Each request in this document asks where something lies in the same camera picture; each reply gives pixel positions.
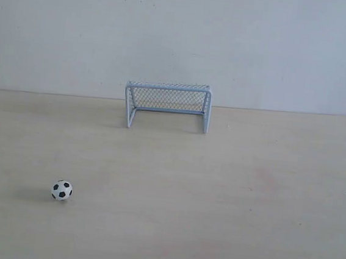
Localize small black white soccer ball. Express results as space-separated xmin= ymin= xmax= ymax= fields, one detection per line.
xmin=51 ymin=180 xmax=73 ymax=201

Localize white miniature soccer goal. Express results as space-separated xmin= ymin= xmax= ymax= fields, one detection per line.
xmin=124 ymin=81 xmax=213 ymax=134

